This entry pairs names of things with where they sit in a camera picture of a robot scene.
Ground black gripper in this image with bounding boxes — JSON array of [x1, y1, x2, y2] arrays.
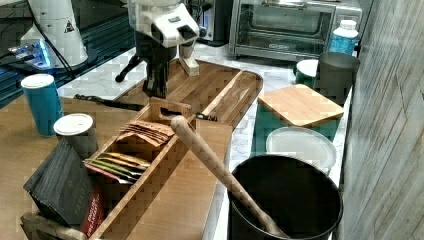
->
[[115, 31, 177, 99]]

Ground robot base with lights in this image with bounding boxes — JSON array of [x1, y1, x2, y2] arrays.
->
[[1, 0, 97, 72]]

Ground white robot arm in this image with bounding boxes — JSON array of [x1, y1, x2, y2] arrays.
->
[[115, 0, 200, 99]]

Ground wooden spoon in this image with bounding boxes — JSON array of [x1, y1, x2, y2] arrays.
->
[[170, 116, 288, 238]]

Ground dark can white lid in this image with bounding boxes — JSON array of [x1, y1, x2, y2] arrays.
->
[[53, 113, 98, 159]]

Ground wooden serving tray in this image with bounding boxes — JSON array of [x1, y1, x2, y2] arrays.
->
[[113, 59, 264, 130]]

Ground blue can white lid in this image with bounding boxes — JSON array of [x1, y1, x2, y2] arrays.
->
[[21, 74, 63, 137]]

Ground yellow green tea packets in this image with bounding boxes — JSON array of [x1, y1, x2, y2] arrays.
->
[[83, 152, 151, 185]]

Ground black tea packets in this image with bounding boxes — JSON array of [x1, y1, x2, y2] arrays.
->
[[23, 140, 104, 237]]

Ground silver toaster oven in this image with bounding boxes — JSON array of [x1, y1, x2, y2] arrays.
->
[[229, 0, 362, 61]]

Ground small bamboo cutting board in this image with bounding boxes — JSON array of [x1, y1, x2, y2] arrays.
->
[[258, 84, 344, 128]]

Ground green mug white lid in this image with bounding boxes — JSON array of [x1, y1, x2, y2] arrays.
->
[[294, 59, 318, 88]]

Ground clear jar white lid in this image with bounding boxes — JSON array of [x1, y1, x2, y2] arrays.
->
[[266, 127, 337, 174]]

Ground dark grey cylindrical cup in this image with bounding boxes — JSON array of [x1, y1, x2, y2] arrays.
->
[[313, 52, 360, 105]]

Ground blue bottle white cap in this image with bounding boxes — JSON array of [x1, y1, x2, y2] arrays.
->
[[329, 20, 358, 55]]

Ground black utensil pot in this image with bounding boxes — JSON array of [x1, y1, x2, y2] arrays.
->
[[227, 155, 343, 240]]

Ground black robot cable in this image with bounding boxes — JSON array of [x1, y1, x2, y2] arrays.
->
[[24, 0, 78, 79]]

